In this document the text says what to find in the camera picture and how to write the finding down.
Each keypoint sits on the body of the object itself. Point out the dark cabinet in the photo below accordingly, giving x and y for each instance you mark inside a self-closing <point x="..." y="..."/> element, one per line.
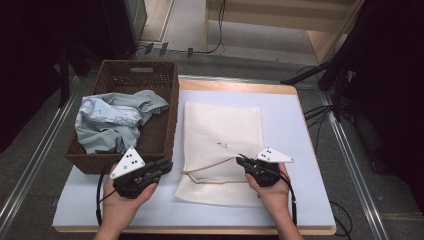
<point x="120" y="26"/>

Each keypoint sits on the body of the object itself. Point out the light wooden shelf unit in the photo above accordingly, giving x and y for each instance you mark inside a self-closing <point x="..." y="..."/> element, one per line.
<point x="266" y="16"/>

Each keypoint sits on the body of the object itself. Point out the wooden table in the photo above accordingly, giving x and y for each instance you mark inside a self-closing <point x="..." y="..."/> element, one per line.
<point x="233" y="87"/>

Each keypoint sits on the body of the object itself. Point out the cream mesh laundry bag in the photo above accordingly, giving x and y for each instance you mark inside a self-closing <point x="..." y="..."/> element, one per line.
<point x="216" y="123"/>

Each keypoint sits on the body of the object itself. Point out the person's left hand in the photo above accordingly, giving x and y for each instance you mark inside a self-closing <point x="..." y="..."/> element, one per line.
<point x="120" y="210"/>

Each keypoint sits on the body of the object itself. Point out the black metal stand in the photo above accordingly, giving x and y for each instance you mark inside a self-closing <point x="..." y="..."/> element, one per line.
<point x="64" y="83"/>

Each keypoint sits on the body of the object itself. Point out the dark curtain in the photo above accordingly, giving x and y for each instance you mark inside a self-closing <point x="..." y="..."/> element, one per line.
<point x="393" y="100"/>
<point x="26" y="66"/>

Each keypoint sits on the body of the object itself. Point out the light blue garment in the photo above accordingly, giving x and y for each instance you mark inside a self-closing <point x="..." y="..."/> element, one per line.
<point x="106" y="133"/>

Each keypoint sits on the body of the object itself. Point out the person's right hand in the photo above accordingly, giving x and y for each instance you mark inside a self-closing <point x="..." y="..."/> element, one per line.
<point x="275" y="200"/>

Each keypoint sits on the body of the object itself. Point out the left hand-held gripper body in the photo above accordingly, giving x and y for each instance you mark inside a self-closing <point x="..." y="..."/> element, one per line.
<point x="128" y="163"/>

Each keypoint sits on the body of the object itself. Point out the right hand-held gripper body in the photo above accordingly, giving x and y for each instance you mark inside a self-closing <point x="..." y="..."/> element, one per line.
<point x="263" y="173"/>

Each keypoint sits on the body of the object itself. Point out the black tripod stand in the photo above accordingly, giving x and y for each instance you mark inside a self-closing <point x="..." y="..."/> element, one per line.
<point x="300" y="77"/>

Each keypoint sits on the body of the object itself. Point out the small dark floor clip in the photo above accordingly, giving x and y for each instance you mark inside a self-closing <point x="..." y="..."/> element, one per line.
<point x="148" y="48"/>
<point x="190" y="52"/>
<point x="163" y="48"/>

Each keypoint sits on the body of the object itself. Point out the brown woven basket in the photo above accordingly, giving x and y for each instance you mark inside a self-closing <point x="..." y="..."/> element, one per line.
<point x="156" y="133"/>

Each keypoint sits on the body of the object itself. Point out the metal floor rail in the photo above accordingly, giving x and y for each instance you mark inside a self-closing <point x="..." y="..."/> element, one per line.
<point x="33" y="166"/>
<point x="353" y="173"/>

